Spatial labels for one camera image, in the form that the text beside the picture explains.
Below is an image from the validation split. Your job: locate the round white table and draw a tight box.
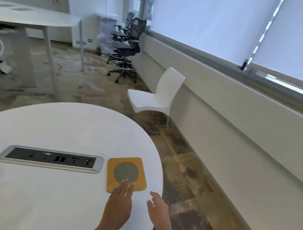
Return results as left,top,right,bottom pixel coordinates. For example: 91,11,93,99
0,91,174,230

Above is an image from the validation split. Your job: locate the black office chair with footring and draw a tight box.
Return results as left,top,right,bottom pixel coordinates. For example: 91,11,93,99
105,14,148,87

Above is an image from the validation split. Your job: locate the person's right hand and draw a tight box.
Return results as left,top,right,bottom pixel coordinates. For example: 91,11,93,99
143,191,177,230

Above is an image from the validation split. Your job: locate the white plastic chair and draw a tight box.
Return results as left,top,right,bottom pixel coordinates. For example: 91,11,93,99
123,61,187,130

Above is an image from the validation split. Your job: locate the window with white blinds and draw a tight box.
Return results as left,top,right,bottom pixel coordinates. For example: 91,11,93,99
141,0,303,113

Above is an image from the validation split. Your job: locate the silver power socket panel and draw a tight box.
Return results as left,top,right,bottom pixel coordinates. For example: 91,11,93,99
0,142,105,177

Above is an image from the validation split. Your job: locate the wooden coaster with mesh centre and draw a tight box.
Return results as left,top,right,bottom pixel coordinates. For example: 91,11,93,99
103,153,151,199

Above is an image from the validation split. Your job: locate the plastic wrapped bundle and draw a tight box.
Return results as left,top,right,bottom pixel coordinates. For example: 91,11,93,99
95,12,121,57

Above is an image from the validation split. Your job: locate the white desk with grey legs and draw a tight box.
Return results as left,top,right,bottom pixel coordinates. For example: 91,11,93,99
0,0,93,98

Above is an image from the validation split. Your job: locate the person's left hand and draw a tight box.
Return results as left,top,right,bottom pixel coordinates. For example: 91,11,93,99
99,177,136,230

